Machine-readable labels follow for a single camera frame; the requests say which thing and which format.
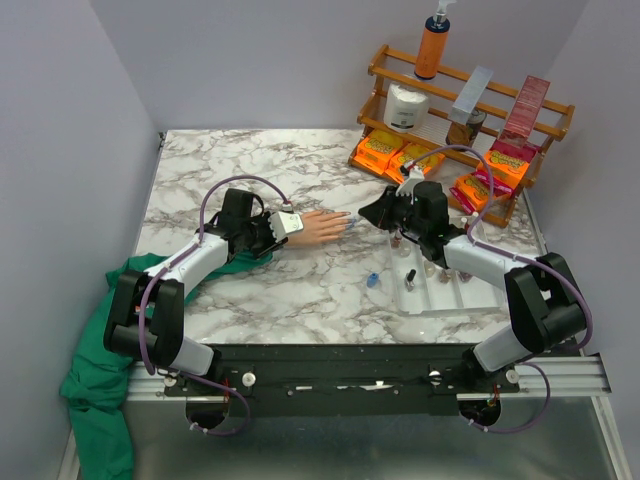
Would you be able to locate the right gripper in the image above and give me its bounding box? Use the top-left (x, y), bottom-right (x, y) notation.
top-left (359, 185), bottom-right (427, 237)

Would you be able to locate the mannequin hand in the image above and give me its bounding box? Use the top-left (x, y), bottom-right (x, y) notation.
top-left (286, 210), bottom-right (350, 248)

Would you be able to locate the blue nail polish bottle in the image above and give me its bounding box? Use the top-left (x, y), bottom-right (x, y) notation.
top-left (366, 272), bottom-right (380, 289)

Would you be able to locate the green jacket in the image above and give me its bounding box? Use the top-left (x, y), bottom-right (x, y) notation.
top-left (58, 252), bottom-right (266, 480)

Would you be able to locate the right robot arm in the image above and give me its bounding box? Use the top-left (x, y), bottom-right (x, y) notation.
top-left (358, 181), bottom-right (593, 392)

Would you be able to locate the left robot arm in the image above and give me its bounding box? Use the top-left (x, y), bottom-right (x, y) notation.
top-left (103, 188), bottom-right (287, 395)

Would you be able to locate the orange box far left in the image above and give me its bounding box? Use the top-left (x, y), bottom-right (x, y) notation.
top-left (354, 129), bottom-right (405, 175)

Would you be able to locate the clear polish bottle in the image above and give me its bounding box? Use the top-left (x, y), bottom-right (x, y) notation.
top-left (424, 260), bottom-right (436, 278)

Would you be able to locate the black cap glitter polish bottle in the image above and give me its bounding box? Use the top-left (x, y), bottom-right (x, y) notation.
top-left (404, 269), bottom-right (417, 292)

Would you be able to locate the white organizer tray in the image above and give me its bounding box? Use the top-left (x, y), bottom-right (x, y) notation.
top-left (388, 233), bottom-right (506, 317)

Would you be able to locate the orange pink box lower right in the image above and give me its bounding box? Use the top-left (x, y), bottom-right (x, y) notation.
top-left (449, 173), bottom-right (489, 214)

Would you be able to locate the orange pink box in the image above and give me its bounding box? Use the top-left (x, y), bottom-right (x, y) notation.
top-left (449, 173), bottom-right (489, 214)
top-left (484, 140), bottom-right (539, 193)

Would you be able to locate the gold glitter polish bottle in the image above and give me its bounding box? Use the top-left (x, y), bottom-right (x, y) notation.
top-left (439, 269), bottom-right (453, 284)

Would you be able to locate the dark glass jar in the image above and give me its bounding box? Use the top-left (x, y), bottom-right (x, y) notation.
top-left (445, 109), bottom-right (487, 146)

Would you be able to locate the white jar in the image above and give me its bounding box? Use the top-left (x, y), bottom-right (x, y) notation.
top-left (383, 83), bottom-right (430, 133)

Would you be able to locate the wooden shelf rack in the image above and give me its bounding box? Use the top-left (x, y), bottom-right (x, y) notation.
top-left (348, 43), bottom-right (576, 229)

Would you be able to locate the orange pink box upper right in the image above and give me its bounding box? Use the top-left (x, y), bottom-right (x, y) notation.
top-left (484, 140), bottom-right (539, 193)

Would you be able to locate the grey blue tall box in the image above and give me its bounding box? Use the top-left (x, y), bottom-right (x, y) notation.
top-left (448, 66), bottom-right (494, 124)

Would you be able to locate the red tall box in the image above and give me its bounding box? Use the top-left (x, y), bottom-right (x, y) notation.
top-left (499, 75), bottom-right (550, 147)

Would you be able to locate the orange spray bottle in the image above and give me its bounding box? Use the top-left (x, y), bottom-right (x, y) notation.
top-left (414, 0), bottom-right (455, 80)

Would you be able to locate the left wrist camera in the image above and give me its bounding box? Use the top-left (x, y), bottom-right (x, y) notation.
top-left (268, 211), bottom-right (304, 243)

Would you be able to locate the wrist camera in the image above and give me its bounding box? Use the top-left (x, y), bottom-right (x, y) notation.
top-left (395, 168), bottom-right (425, 197)
top-left (268, 211), bottom-right (304, 243)

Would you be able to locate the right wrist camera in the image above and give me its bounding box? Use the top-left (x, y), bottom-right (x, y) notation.
top-left (395, 168), bottom-right (425, 197)

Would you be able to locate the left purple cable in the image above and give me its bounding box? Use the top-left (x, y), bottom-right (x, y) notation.
top-left (137, 175), bottom-right (294, 437)

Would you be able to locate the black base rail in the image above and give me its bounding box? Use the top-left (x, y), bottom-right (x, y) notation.
top-left (164, 344), bottom-right (519, 418)

